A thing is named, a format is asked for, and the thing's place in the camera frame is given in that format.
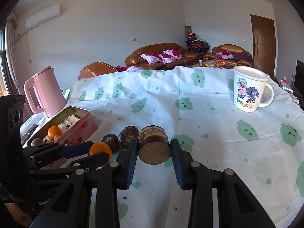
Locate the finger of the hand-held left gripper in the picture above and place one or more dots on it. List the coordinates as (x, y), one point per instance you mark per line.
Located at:
(76, 148)
(90, 162)

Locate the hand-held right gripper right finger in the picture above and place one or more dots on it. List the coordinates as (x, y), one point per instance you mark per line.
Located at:
(177, 163)

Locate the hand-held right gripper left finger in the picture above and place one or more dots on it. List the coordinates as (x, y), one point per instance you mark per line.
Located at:
(133, 161)

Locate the large orange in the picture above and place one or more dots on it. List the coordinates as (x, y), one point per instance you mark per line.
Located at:
(54, 131)
(99, 148)

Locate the small orange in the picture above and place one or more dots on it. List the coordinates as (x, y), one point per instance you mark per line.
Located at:
(57, 138)

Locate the pink metal tin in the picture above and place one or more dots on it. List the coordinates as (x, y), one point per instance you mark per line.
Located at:
(83, 128)

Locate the large purple passion fruit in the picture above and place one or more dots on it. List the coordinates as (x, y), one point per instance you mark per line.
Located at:
(36, 142)

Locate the dark cut passion fruit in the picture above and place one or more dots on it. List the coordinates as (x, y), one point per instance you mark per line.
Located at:
(127, 136)

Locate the small cake jar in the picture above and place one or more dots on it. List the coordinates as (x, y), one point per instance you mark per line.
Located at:
(154, 142)

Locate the white printed packet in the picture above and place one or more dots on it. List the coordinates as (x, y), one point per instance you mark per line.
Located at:
(68, 122)

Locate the white green cloud tablecloth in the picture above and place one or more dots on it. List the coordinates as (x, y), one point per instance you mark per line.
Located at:
(213, 135)

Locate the pink electric kettle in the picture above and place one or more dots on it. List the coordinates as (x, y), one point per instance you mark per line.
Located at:
(51, 92)

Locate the brown leather armchair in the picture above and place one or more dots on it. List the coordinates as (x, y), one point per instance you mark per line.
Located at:
(97, 68)
(228, 48)

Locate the window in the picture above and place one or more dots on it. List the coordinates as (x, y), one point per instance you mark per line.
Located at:
(2, 61)

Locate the magenta blanket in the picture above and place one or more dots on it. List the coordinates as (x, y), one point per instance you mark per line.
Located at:
(121, 68)

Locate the pale pink pillow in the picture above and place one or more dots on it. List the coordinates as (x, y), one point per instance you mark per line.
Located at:
(135, 68)

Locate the white cartoon mug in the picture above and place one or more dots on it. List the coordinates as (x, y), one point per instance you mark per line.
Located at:
(247, 92)

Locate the cluttered coffee table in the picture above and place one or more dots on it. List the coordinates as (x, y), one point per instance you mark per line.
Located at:
(209, 64)

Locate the brown leather three-seat sofa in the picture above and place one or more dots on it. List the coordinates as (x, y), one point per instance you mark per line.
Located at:
(140, 57)

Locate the pink floral pillow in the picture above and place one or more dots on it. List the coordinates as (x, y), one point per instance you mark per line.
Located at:
(171, 55)
(224, 54)
(150, 58)

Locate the stack of dark chairs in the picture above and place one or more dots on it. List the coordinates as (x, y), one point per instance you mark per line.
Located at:
(197, 46)

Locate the purple blanket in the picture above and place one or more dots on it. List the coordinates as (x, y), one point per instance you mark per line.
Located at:
(243, 58)

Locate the red cloth item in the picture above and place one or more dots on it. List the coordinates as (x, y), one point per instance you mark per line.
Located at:
(191, 34)

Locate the tall woven vase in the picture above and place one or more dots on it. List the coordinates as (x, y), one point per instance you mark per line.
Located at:
(188, 30)

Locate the brown wooden door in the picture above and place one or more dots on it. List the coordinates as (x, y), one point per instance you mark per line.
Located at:
(263, 42)

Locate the black television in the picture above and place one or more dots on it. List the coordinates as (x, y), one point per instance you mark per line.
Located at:
(300, 78)

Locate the white wall air conditioner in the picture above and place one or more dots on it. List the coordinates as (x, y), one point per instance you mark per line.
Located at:
(42, 17)

